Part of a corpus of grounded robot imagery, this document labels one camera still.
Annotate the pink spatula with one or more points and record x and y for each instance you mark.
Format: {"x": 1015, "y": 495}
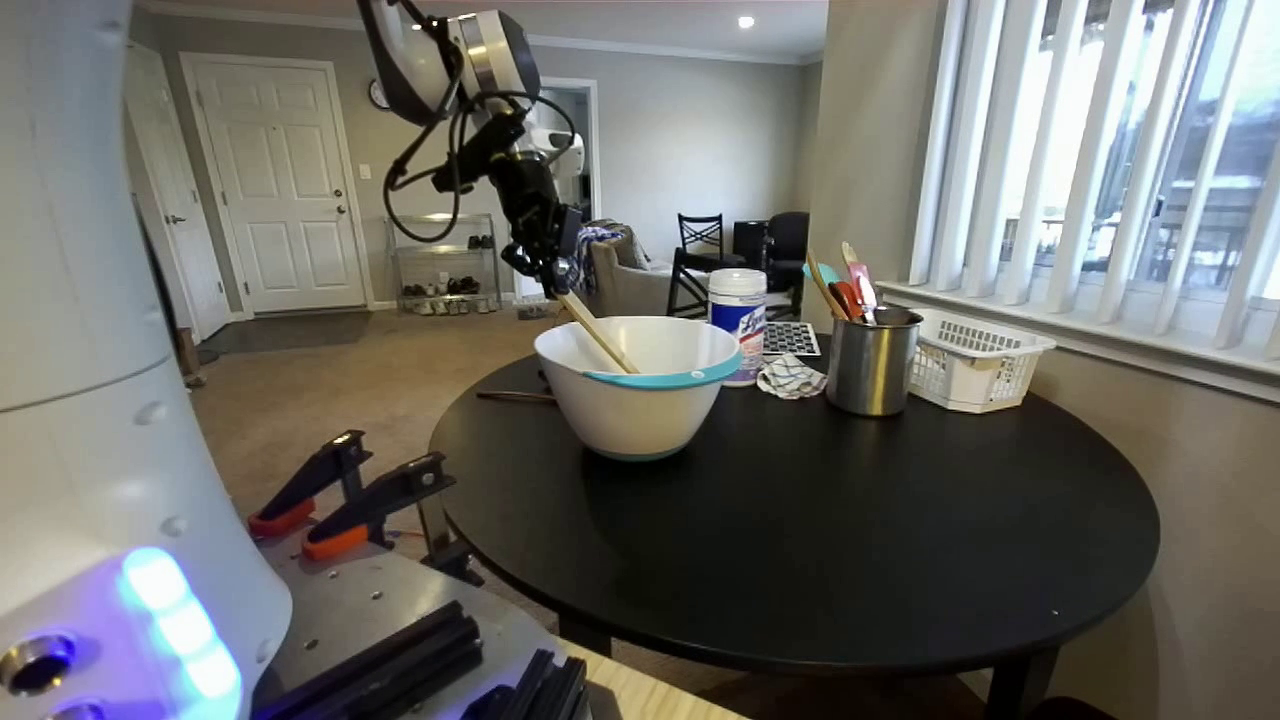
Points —
{"x": 860, "y": 282}

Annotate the crumpled pasta bag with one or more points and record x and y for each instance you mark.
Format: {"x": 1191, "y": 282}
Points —
{"x": 789, "y": 378}

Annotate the black white patterned trivet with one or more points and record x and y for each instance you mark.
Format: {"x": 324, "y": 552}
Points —
{"x": 789, "y": 339}

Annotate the big white bowl teal rim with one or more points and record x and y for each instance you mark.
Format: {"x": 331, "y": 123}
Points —
{"x": 637, "y": 416}

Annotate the closed white panel door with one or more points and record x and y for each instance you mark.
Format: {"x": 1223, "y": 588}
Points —
{"x": 275, "y": 185}

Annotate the white closet door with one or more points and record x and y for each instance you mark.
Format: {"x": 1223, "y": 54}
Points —
{"x": 175, "y": 175}

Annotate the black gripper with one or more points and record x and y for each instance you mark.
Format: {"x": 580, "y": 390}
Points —
{"x": 540, "y": 213}

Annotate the light wooden stirring spoon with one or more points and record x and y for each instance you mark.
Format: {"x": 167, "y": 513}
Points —
{"x": 598, "y": 334}

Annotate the white vertical blinds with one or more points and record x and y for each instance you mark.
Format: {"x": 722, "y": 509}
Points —
{"x": 1064, "y": 145}

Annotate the beige sofa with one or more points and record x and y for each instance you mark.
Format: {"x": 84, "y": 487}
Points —
{"x": 634, "y": 285}

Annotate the wooden utensil in holder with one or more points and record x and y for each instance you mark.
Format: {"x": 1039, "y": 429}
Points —
{"x": 826, "y": 294}

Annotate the black office chair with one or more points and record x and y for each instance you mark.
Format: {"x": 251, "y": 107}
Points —
{"x": 784, "y": 246}

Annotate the round black table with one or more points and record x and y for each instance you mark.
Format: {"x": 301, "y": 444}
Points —
{"x": 826, "y": 532}

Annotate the metal shelf rack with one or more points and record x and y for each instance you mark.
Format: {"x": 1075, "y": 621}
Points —
{"x": 446, "y": 273}

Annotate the teal spatula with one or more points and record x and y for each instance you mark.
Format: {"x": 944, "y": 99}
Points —
{"x": 834, "y": 285}

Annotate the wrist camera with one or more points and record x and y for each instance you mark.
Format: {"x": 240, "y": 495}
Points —
{"x": 552, "y": 143}

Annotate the metal robot mounting plate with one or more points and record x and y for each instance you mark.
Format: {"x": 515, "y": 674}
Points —
{"x": 344, "y": 601}

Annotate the black dining chair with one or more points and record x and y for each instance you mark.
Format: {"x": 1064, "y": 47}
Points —
{"x": 696, "y": 261}

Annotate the dark brown wooden spoon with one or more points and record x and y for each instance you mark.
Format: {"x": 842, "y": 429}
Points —
{"x": 515, "y": 397}

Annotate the black aluminium rail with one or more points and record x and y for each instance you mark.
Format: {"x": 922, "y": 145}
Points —
{"x": 387, "y": 660}
{"x": 540, "y": 685}

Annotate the blue white blanket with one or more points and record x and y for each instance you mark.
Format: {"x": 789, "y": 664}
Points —
{"x": 606, "y": 240}

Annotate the steel utensil holder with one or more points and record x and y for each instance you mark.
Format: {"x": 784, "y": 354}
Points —
{"x": 870, "y": 366}

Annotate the recessed ceiling light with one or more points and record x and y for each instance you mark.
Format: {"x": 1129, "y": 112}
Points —
{"x": 746, "y": 23}

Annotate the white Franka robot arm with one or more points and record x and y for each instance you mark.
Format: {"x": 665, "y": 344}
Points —
{"x": 95, "y": 402}

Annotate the white disinfectant wipes canister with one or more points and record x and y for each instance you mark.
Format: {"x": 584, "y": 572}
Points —
{"x": 737, "y": 303}

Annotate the open white room door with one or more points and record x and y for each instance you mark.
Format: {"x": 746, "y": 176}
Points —
{"x": 522, "y": 282}

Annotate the white plastic basket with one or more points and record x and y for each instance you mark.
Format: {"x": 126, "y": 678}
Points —
{"x": 972, "y": 366}

